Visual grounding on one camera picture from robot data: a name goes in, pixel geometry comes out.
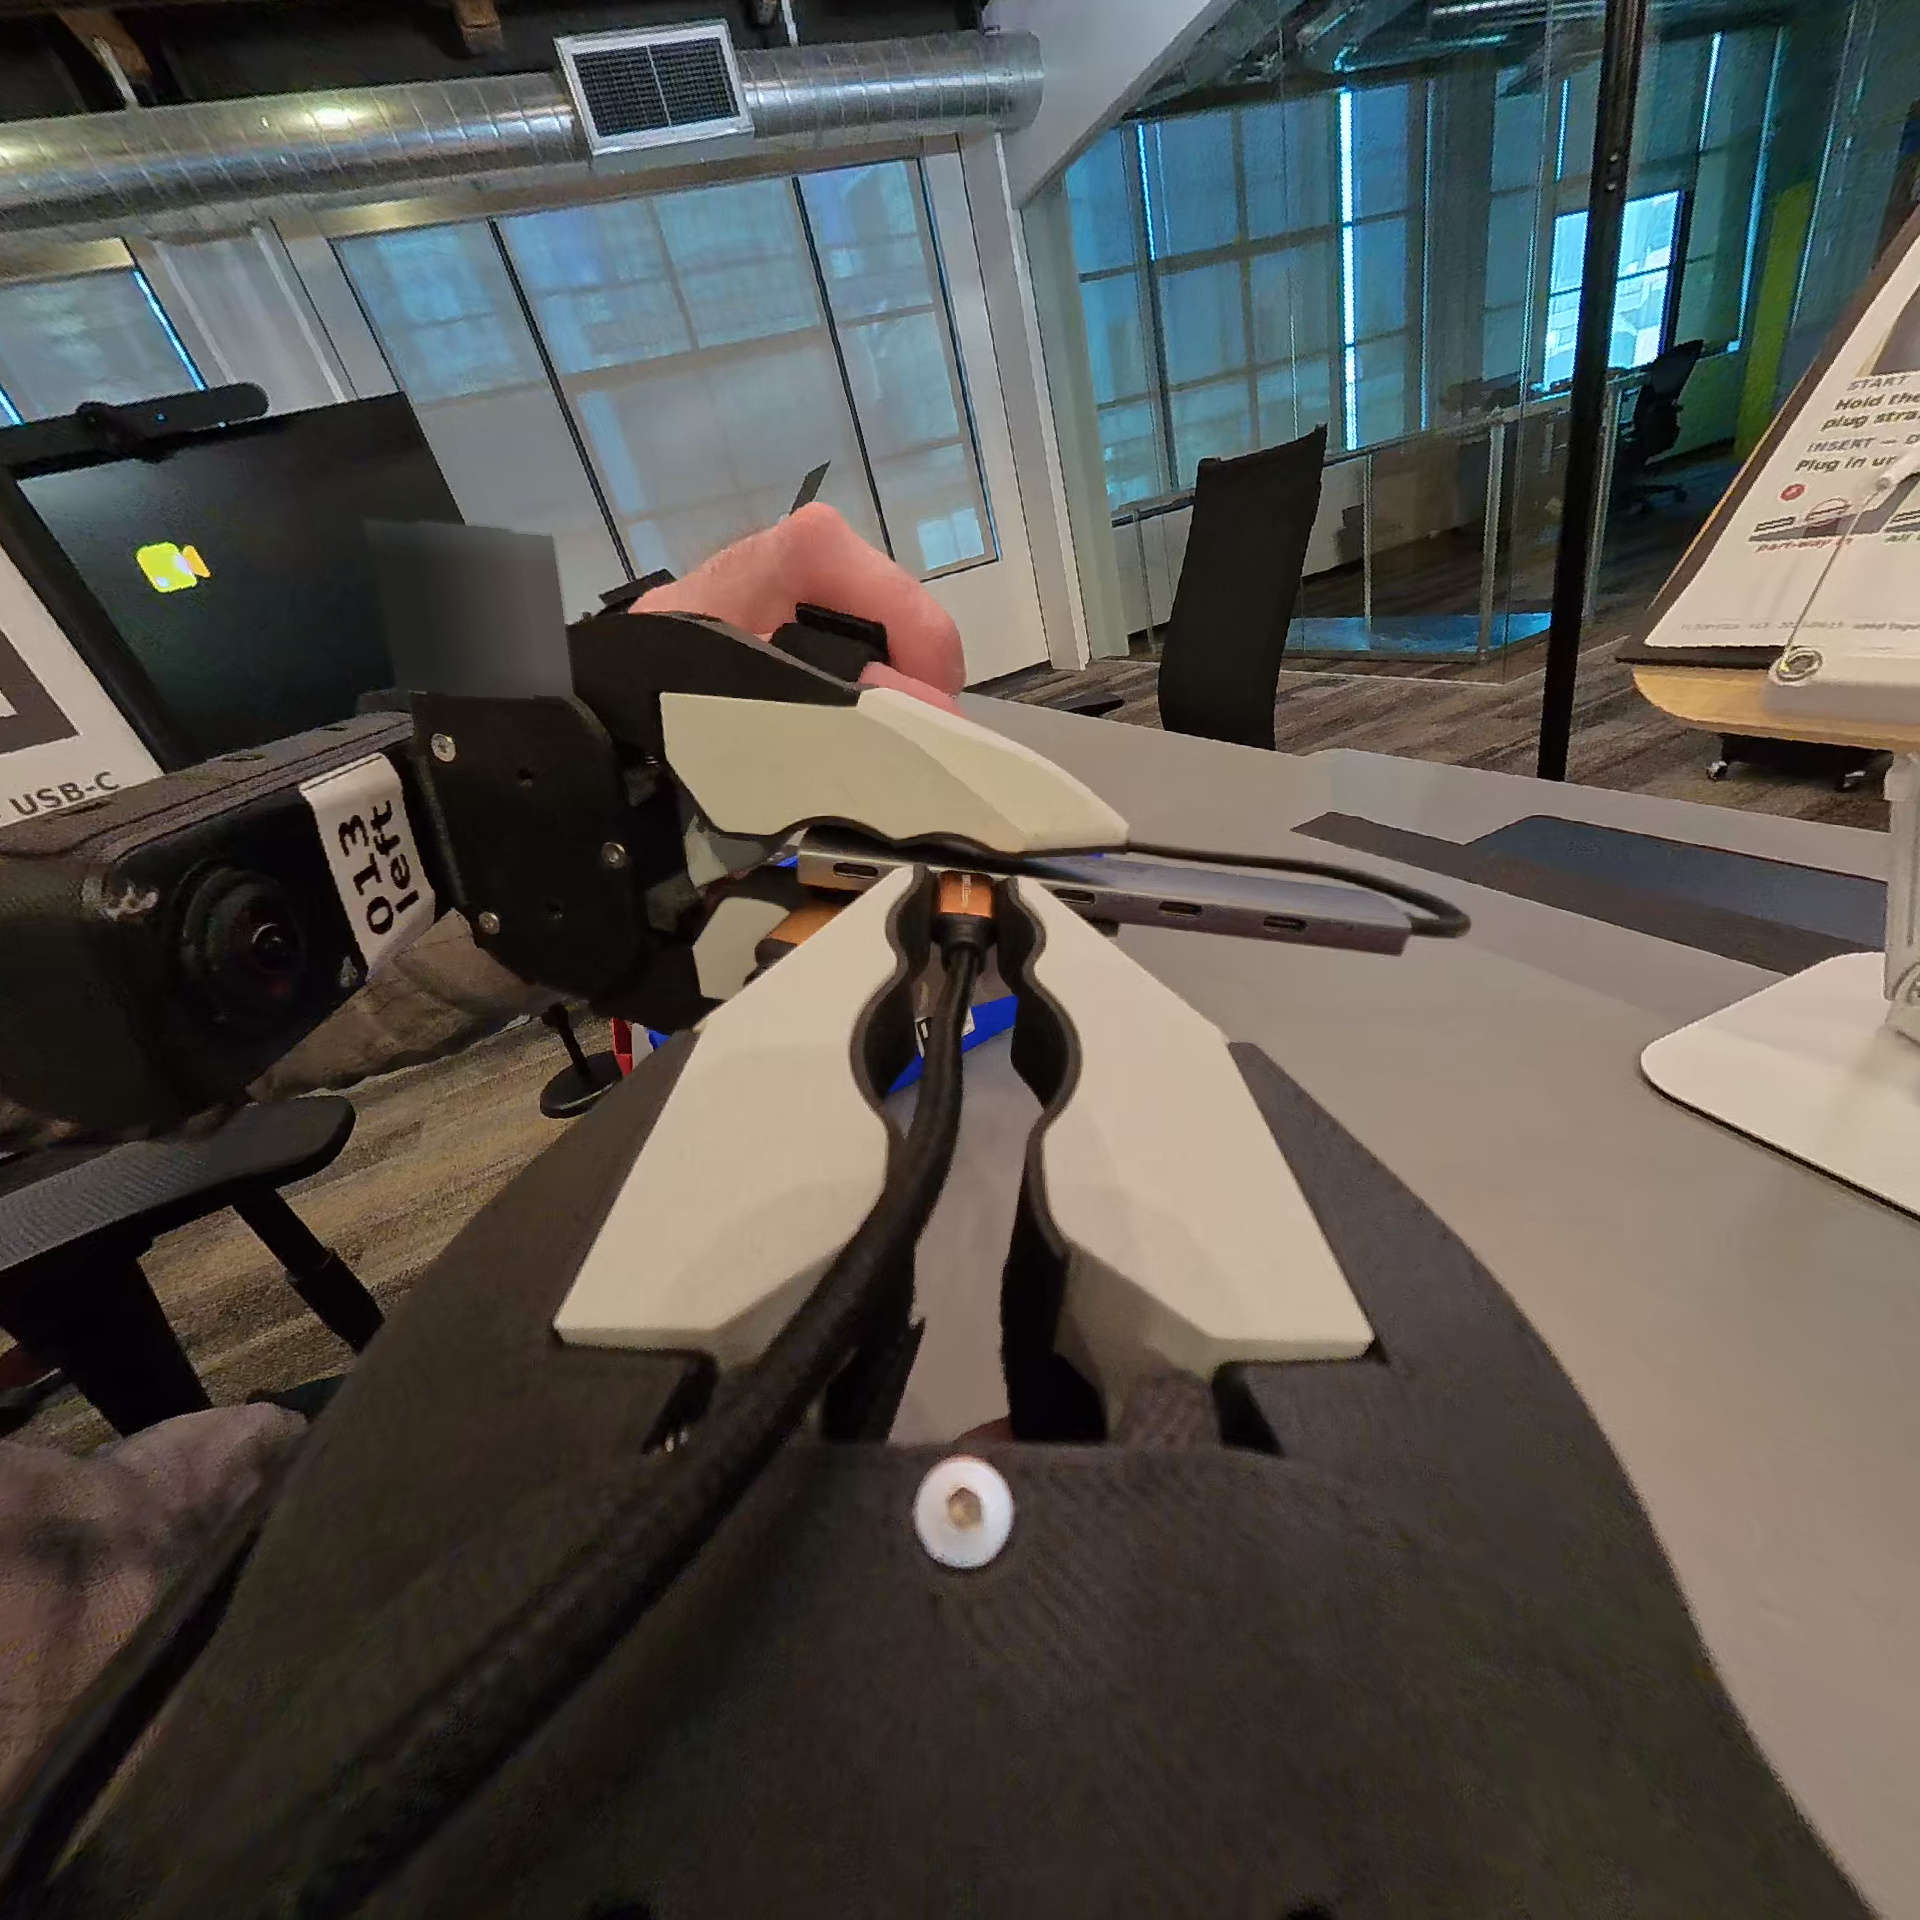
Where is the dark swivel office chair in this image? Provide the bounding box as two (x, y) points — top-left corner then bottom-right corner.
(1611, 342), (1708, 522)

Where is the grey usb hub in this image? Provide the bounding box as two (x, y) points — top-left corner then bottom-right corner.
(790, 824), (1474, 961)

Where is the white printed sign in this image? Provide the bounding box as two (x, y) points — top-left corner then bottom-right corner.
(0, 539), (168, 831)

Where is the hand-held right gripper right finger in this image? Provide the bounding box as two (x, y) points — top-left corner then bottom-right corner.
(1001, 874), (1376, 1443)

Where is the black high-back chair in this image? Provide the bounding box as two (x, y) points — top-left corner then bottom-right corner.
(1158, 424), (1333, 753)

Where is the black wall monitor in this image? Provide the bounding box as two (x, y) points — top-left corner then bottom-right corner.
(0, 393), (467, 771)

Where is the white air vent grille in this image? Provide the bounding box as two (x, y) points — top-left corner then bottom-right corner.
(550, 20), (755, 156)

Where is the silver ventilation duct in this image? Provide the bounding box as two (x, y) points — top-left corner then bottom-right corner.
(0, 28), (1044, 234)

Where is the black vertical pole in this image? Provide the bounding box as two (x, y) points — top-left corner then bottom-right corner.
(1542, 0), (1649, 784)

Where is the dark table cable cover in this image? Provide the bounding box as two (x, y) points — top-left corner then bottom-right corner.
(1476, 815), (1893, 934)

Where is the braided cable with copper plugs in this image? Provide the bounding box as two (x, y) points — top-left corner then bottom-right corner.
(0, 866), (1004, 1920)

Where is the person's grey shirt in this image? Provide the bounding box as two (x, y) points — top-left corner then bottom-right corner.
(0, 1401), (309, 1794)

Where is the black webcam bar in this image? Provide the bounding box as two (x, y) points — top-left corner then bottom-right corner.
(0, 382), (272, 471)

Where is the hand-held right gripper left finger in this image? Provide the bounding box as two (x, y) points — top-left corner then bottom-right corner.
(550, 866), (921, 1374)

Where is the black office chair with armrest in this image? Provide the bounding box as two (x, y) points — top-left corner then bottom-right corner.
(0, 1096), (387, 1443)

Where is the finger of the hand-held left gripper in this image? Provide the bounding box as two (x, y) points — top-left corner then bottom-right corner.
(692, 879), (874, 1004)
(660, 688), (1131, 855)

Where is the person's left hand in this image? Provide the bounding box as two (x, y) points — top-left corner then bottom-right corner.
(627, 499), (970, 715)

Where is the light wooden board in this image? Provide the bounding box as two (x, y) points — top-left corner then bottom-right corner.
(1633, 662), (1920, 742)

